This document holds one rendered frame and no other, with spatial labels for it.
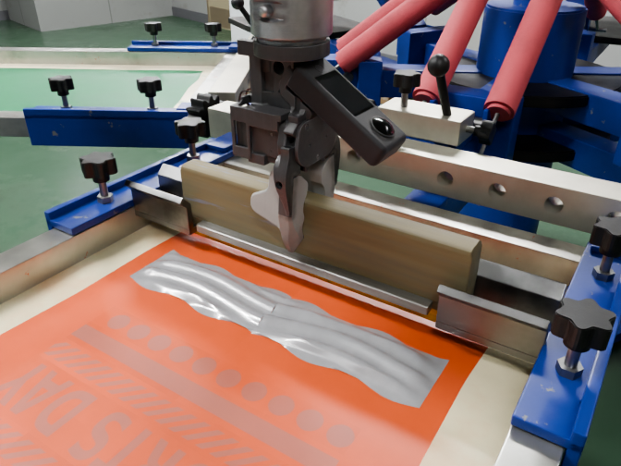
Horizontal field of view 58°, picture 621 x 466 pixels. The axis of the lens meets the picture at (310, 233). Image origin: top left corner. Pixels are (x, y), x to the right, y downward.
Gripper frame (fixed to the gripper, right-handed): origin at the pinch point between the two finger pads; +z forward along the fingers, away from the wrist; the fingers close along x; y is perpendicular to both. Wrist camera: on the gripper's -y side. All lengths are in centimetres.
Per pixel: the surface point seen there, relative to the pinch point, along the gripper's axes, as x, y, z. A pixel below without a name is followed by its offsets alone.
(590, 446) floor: -90, -36, 102
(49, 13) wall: -394, 640, 83
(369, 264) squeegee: 1.1, -7.8, 0.7
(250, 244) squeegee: 2.4, 6.4, 2.4
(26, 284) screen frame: 18.6, 25.3, 5.6
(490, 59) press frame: -76, 5, -3
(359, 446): 16.9, -15.6, 6.3
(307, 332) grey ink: 8.2, -5.0, 5.8
